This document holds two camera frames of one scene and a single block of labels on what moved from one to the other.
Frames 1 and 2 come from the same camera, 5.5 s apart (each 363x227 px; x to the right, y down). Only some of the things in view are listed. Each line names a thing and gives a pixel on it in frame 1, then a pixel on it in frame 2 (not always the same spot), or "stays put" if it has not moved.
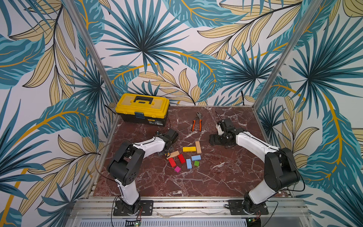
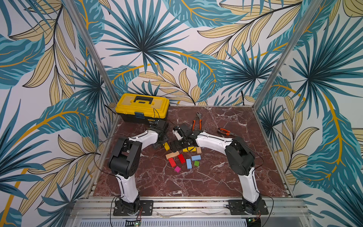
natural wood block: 173,154 stays put
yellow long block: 189,149 stays put
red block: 172,162 stays put
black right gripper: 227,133 -> 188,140
